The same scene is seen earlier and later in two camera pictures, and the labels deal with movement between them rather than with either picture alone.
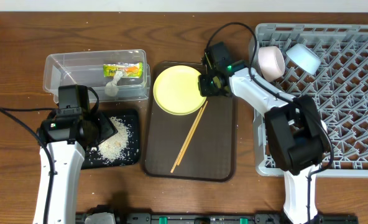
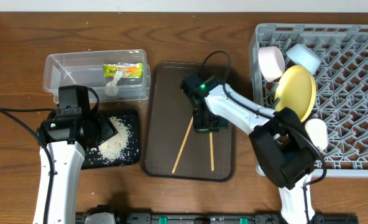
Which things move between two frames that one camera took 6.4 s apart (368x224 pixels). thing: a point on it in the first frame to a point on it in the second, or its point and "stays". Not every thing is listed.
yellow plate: [176, 90] to [296, 89]
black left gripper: [107, 127] stays
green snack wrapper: [130, 70] stays
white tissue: [111, 88] stays
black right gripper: [207, 63] to [209, 125]
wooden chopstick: [191, 134] to [211, 151]
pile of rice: [115, 148] stays
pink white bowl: [271, 61] stays
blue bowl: [304, 57] stays
